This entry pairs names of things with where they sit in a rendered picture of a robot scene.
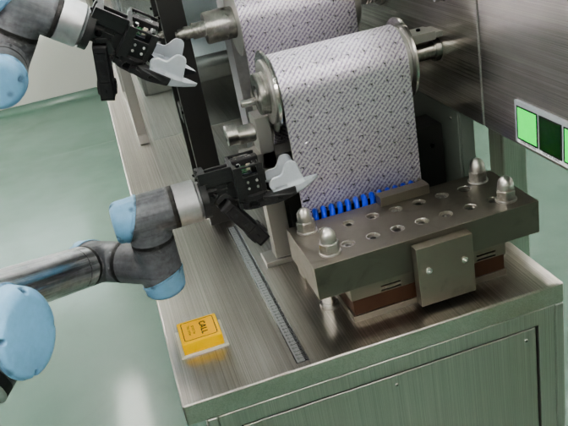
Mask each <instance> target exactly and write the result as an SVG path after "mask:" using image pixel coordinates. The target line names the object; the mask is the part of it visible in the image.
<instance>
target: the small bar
mask: <svg viewBox="0 0 568 426"><path fill-rule="evenodd" d="M429 193H430V192H429V184H428V183H426V182H425V181H424V180H421V181H418V182H415V183H409V184H407V185H403V186H401V187H397V188H392V189H389V190H386V191H383V192H380V193H377V194H375V197H376V202H377V203H378V204H379V205H380V206H381V207H383V206H387V205H391V204H395V203H397V202H401V201H403V200H406V199H411V198H415V197H418V196H420V195H424V194H429Z"/></svg>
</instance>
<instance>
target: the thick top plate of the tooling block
mask: <svg viewBox="0 0 568 426"><path fill-rule="evenodd" d="M486 176H487V177H488V179H489V180H488V182H486V183H484V184H480V185H473V184H470V183H468V181H467V180H468V179H469V176H467V177H462V178H458V179H456V180H452V181H449V182H447V183H442V184H438V185H435V186H432V187H429V192H430V193H429V194H424V195H420V196H418V197H415V198H411V199H406V200H403V201H401V202H397V203H395V204H391V205H387V206H383V207H381V206H380V205H379V204H378V203H374V204H371V205H366V206H363V207H360V208H357V209H354V210H349V211H346V212H342V213H340V214H336V215H333V216H328V217H326V218H322V219H319V220H316V221H315V225H316V226H317V229H318V230H317V232H316V233H314V234H312V235H309V236H300V235H298V234H297V226H295V227H290V228H288V229H287V236H288V241H289V245H290V250H291V254H292V259H293V260H294V262H295V263H296V265H297V266H298V268H299V269H300V270H301V272H302V273H303V275H304V277H305V279H306V280H307V282H308V283H309V285H310V286H311V287H312V289H313V290H314V292H315V294H316V296H317V297H318V299H319V300H322V299H325V298H330V297H333V296H335V295H338V294H342V293H344V292H349V291H351V290H355V289H358V288H360V287H365V286H368V285H371V284H374V283H376V282H379V281H384V280H387V279H390V278H392V277H396V276H400V275H403V274H406V273H409V272H412V271H413V263H412V250H411V245H414V244H416V243H421V242H424V241H427V240H430V239H433V238H437V237H440V236H444V235H446V234H449V233H452V232H457V231H460V230H463V229H467V230H468V231H469V232H471V233H472V246H473V252H477V251H479V250H482V249H487V248H490V247H493V246H495V245H498V244H502V243H506V242H509V241H511V240H515V239H518V238H522V237H525V236H528V235H531V234H534V233H536V232H539V212H538V200H536V199H534V198H533V197H532V196H530V195H529V194H527V193H525V192H524V191H522V190H520V189H519V188H518V187H516V186H514V187H515V195H516V197H517V201H516V202H515V203H512V204H508V205H502V204H498V203H497V202H495V197H496V196H497V194H496V188H497V182H498V179H499V178H500V176H498V175H497V174H495V173H494V172H491V171H490V170H487V171H486ZM325 227H329V228H331V229H332V230H333V231H334V232H335V234H336V238H338V240H339V245H340V248H341V253H340V254H339V255H338V256H336V257H334V258H322V257H321V256H320V254H319V251H320V248H319V243H320V232H321V230H322V229H323V228H325Z"/></svg>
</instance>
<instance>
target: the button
mask: <svg viewBox="0 0 568 426"><path fill-rule="evenodd" d="M177 331H178V334H179V337H180V341H181V343H182V347H183V352H184V355H185V356H186V355H189V354H191V353H195V352H199V351H202V350H205V349H207V348H211V347H215V346H218V345H221V344H223V343H225V342H224V338H223V335H222V332H221V327H220V326H219V323H218V321H217V318H216V315H215V314H208V315H206V316H203V317H199V318H197V319H192V320H189V321H186V322H183V323H181V324H177Z"/></svg>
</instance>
